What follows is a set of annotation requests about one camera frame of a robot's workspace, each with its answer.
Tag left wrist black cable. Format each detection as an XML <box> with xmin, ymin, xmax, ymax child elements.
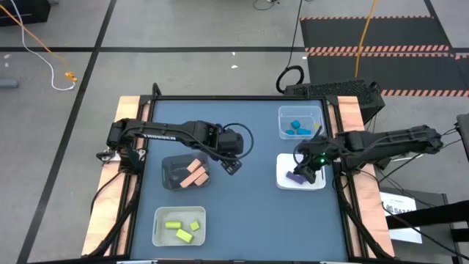
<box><xmin>221</xmin><ymin>122</ymin><xmax>255</xmax><ymax>164</ymax></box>

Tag yellow cable with plug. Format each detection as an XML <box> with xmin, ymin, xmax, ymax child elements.
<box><xmin>0</xmin><ymin>3</ymin><xmax>79</xmax><ymax>83</ymax></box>

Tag white paper sheet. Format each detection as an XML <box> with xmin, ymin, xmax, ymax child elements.
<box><xmin>379</xmin><ymin>191</ymin><xmax>424</xmax><ymax>245</ymax></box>

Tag wooden table side board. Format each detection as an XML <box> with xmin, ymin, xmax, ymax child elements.
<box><xmin>329</xmin><ymin>95</ymin><xmax>396</xmax><ymax>258</ymax></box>
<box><xmin>81</xmin><ymin>95</ymin><xmax>152</xmax><ymax>257</ymax></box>

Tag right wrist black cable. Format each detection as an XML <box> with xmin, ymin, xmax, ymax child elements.
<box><xmin>292</xmin><ymin>125</ymin><xmax>325</xmax><ymax>166</ymax></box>

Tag clear plastic bin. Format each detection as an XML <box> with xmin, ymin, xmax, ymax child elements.
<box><xmin>277</xmin><ymin>105</ymin><xmax>326</xmax><ymax>141</ymax></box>

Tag white plastic bin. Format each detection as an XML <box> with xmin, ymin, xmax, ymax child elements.
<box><xmin>275</xmin><ymin>153</ymin><xmax>327</xmax><ymax>191</ymax></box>

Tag dark transparent plastic bin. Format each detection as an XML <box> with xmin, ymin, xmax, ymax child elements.
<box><xmin>160</xmin><ymin>151</ymin><xmax>212</xmax><ymax>191</ymax></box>

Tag black perforated computer case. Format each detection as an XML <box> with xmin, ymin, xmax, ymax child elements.
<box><xmin>284</xmin><ymin>78</ymin><xmax>386</xmax><ymax>124</ymax></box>

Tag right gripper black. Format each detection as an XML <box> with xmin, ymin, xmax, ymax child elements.
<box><xmin>292</xmin><ymin>137</ymin><xmax>334</xmax><ymax>185</ymax></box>

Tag black hazard-striped floor mat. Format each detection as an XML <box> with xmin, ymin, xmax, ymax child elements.
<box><xmin>306</xmin><ymin>52</ymin><xmax>469</xmax><ymax>98</ymax></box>
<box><xmin>299</xmin><ymin>15</ymin><xmax>455</xmax><ymax>53</ymax></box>

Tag long black cable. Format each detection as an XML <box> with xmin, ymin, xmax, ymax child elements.
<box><xmin>380</xmin><ymin>201</ymin><xmax>469</xmax><ymax>262</ymax></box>

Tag salmon blocks in dark bin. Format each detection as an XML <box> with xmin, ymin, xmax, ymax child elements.
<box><xmin>179</xmin><ymin>166</ymin><xmax>207</xmax><ymax>189</ymax></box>

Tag purple long block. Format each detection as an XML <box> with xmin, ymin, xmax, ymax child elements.
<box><xmin>285</xmin><ymin>170</ymin><xmax>307</xmax><ymax>186</ymax></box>

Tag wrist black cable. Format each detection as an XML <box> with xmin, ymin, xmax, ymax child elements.
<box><xmin>292</xmin><ymin>125</ymin><xmax>325</xmax><ymax>166</ymax></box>
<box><xmin>221</xmin><ymin>122</ymin><xmax>255</xmax><ymax>164</ymax></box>

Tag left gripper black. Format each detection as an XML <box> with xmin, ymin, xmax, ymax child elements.
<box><xmin>215</xmin><ymin>131</ymin><xmax>245</xmax><ymax>176</ymax></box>

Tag black coiled floor cable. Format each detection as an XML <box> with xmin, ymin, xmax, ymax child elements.
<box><xmin>275</xmin><ymin>0</ymin><xmax>306</xmax><ymax>95</ymax></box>

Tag black table frame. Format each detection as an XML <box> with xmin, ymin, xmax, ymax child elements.
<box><xmin>82</xmin><ymin>82</ymin><xmax>396</xmax><ymax>264</ymax></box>

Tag grey cabinet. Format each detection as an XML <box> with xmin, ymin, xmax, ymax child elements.
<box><xmin>377</xmin><ymin>187</ymin><xmax>459</xmax><ymax>264</ymax></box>

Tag black cable pair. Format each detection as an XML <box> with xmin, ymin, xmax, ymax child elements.
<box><xmin>437</xmin><ymin>126</ymin><xmax>459</xmax><ymax>152</ymax></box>

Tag yellow-green rectangular block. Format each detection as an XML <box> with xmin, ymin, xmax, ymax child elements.
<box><xmin>175</xmin><ymin>228</ymin><xmax>193</xmax><ymax>244</ymax></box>

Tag black beam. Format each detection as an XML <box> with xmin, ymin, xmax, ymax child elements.
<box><xmin>384</xmin><ymin>199</ymin><xmax>469</xmax><ymax>243</ymax></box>

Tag short orange block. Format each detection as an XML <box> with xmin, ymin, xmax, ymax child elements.
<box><xmin>186</xmin><ymin>158</ymin><xmax>203</xmax><ymax>174</ymax></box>

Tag white floor cable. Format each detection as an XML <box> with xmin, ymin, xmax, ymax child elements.
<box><xmin>10</xmin><ymin>0</ymin><xmax>77</xmax><ymax>92</ymax></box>

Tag black cable loop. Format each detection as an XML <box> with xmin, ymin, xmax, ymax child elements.
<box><xmin>252</xmin><ymin>0</ymin><xmax>282</xmax><ymax>12</ymax></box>

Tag pale grey plastic bin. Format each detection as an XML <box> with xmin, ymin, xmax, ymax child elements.
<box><xmin>152</xmin><ymin>205</ymin><xmax>207</xmax><ymax>247</ymax></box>

